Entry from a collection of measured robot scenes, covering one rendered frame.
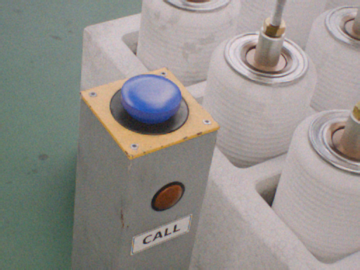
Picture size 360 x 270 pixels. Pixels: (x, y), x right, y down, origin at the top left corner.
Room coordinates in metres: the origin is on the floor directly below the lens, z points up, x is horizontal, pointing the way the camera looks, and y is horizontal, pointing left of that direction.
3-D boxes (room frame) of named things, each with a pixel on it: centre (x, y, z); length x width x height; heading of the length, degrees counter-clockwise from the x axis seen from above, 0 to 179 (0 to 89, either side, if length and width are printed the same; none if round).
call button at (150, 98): (0.40, 0.02, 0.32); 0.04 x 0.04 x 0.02
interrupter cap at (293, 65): (0.57, -0.06, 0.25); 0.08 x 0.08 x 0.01
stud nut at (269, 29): (0.57, -0.06, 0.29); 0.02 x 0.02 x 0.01; 74
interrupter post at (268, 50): (0.57, -0.06, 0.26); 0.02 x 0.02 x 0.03
